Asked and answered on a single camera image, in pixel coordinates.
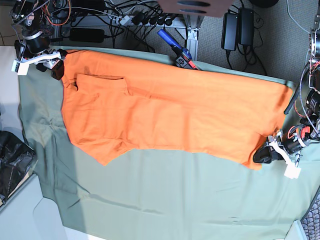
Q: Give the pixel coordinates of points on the green table cloth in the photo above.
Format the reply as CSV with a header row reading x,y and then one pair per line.
x,y
158,194

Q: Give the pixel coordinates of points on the black flat power brick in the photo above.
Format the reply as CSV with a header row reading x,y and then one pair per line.
x,y
89,35

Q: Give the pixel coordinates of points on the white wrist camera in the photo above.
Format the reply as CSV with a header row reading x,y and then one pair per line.
x,y
292,172
21,68

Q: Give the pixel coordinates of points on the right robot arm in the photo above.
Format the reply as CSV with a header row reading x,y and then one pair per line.
x,y
34,48

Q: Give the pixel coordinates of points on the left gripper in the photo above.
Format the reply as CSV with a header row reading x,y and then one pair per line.
x,y
281,146

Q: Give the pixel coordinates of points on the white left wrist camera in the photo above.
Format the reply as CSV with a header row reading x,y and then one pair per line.
x,y
292,172

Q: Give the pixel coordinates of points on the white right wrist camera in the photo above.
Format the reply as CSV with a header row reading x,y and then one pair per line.
x,y
21,68

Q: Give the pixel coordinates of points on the orange T-shirt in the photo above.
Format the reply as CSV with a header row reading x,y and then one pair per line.
x,y
113,104

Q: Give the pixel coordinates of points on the white power strip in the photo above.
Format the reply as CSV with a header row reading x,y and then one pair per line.
x,y
140,20

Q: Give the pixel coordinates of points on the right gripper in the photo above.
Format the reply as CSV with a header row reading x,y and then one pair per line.
x,y
50,58

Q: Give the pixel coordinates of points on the aluminium frame post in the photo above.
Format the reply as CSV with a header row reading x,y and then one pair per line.
x,y
193,24

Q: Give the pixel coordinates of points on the black plastic bag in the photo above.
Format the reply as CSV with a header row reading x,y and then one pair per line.
x,y
15,161

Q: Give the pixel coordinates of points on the black power adapter brick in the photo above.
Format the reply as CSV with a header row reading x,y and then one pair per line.
x,y
246,27

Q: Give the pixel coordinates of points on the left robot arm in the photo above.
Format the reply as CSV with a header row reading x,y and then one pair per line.
x,y
306,104

